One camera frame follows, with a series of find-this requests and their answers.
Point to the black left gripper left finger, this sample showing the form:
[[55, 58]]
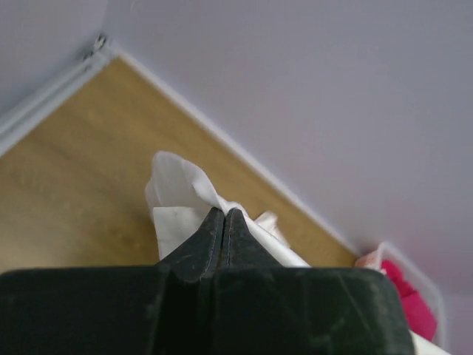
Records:
[[199, 254]]

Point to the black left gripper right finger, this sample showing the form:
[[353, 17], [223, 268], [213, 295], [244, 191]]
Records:
[[239, 248]]

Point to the white t shirt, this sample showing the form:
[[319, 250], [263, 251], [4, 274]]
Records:
[[180, 195]]

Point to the white plastic laundry basket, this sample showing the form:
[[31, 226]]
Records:
[[429, 291]]

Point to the magenta t shirt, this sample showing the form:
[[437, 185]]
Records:
[[418, 314]]

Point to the aluminium left table rail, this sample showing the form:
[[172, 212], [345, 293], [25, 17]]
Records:
[[31, 111]]

